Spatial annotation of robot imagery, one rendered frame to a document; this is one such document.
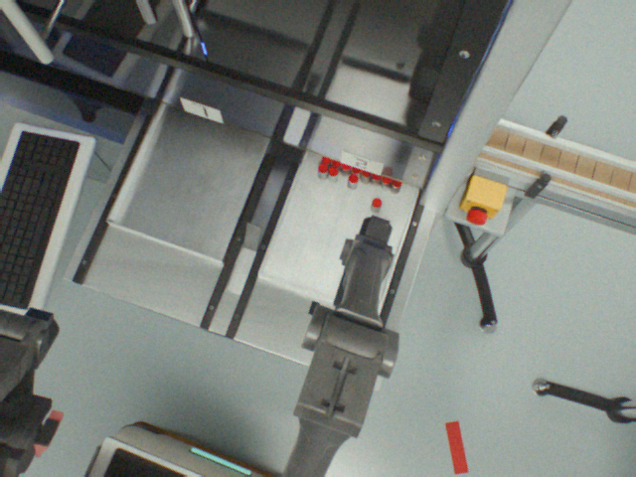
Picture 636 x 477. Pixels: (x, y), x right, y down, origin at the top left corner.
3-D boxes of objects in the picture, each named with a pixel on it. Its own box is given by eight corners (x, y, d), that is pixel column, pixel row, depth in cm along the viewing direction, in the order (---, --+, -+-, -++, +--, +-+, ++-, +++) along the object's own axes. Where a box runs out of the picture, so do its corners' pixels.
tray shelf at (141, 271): (153, 86, 160) (151, 82, 158) (445, 183, 154) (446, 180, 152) (65, 279, 148) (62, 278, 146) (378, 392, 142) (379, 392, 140)
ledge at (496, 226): (461, 161, 155) (463, 158, 154) (518, 180, 154) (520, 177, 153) (443, 218, 152) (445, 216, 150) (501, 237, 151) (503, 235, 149)
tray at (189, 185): (171, 88, 158) (168, 81, 154) (279, 124, 155) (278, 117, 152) (110, 226, 149) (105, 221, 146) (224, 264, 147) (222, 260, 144)
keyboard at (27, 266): (23, 131, 163) (19, 127, 160) (80, 143, 162) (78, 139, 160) (-34, 297, 153) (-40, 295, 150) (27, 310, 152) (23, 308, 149)
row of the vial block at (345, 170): (323, 160, 153) (323, 152, 149) (400, 186, 152) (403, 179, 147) (319, 169, 152) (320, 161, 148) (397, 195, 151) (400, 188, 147)
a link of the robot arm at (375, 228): (341, 251, 116) (390, 268, 116) (361, 194, 121) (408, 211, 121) (332, 275, 127) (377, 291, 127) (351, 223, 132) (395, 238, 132)
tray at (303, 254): (313, 135, 155) (313, 129, 151) (424, 172, 153) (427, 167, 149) (259, 277, 146) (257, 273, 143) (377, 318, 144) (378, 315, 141)
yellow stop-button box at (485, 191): (467, 178, 144) (475, 165, 137) (501, 189, 143) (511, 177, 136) (457, 211, 142) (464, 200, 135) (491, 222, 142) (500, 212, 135)
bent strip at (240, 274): (249, 230, 149) (247, 222, 143) (262, 234, 149) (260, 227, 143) (227, 291, 146) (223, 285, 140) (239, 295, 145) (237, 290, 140)
